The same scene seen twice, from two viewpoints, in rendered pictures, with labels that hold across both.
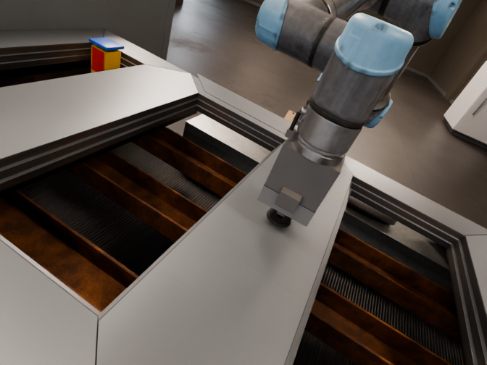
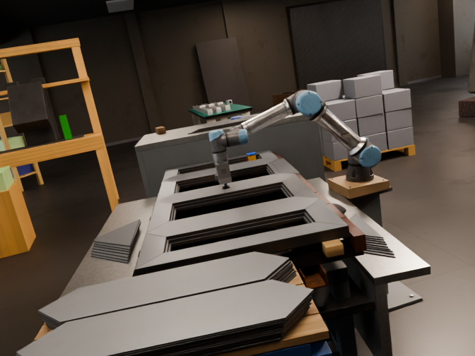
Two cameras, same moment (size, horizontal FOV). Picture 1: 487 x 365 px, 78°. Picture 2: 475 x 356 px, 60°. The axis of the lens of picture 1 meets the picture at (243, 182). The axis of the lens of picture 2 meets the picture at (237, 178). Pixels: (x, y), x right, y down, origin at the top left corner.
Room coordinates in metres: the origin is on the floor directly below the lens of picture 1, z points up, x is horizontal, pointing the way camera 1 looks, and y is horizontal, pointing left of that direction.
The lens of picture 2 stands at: (-0.17, -2.08, 1.43)
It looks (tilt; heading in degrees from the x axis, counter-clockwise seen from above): 14 degrees down; 73
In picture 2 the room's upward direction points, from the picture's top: 10 degrees counter-clockwise
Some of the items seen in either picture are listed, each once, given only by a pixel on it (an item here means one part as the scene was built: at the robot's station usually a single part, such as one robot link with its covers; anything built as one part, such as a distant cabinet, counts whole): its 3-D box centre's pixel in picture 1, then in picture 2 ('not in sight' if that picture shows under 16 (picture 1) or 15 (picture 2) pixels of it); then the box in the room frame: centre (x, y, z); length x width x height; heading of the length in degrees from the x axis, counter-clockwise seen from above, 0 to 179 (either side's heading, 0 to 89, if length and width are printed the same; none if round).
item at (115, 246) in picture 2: not in sight; (114, 242); (-0.21, -0.18, 0.77); 0.45 x 0.20 x 0.04; 76
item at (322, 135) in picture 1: (325, 127); (220, 155); (0.39, -0.07, 1.03); 0.08 x 0.08 x 0.05
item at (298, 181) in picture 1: (298, 177); (220, 171); (0.38, -0.07, 0.95); 0.10 x 0.09 x 0.16; 169
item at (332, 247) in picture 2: not in sight; (332, 248); (0.49, -0.93, 0.79); 0.06 x 0.05 x 0.04; 166
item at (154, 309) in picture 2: not in sight; (167, 310); (-0.10, -1.01, 0.82); 0.80 x 0.40 x 0.06; 166
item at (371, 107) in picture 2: not in sight; (359, 118); (3.10, 2.59, 0.54); 1.09 x 0.73 x 1.08; 169
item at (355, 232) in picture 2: not in sight; (301, 184); (0.77, -0.17, 0.80); 1.62 x 0.04 x 0.06; 76
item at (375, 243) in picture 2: not in sight; (359, 236); (0.73, -0.73, 0.70); 0.39 x 0.12 x 0.04; 76
